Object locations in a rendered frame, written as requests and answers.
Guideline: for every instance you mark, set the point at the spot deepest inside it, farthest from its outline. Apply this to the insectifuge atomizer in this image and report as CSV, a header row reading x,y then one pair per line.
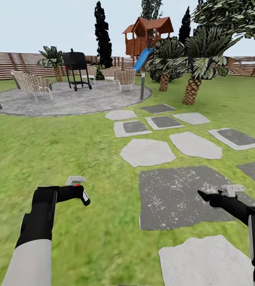
x,y
85,199

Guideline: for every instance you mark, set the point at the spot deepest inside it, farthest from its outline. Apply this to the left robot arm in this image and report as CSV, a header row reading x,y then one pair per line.
x,y
31,261

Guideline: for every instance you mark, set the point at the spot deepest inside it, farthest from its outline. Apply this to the charcoal grill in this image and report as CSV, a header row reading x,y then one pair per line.
x,y
76,61

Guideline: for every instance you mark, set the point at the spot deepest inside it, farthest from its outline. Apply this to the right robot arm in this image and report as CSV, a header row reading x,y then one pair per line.
x,y
228,200

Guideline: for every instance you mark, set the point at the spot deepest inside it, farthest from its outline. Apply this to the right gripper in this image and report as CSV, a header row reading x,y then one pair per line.
x,y
220,200

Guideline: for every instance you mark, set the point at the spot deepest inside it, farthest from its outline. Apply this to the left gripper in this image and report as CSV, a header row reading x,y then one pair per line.
x,y
74,192

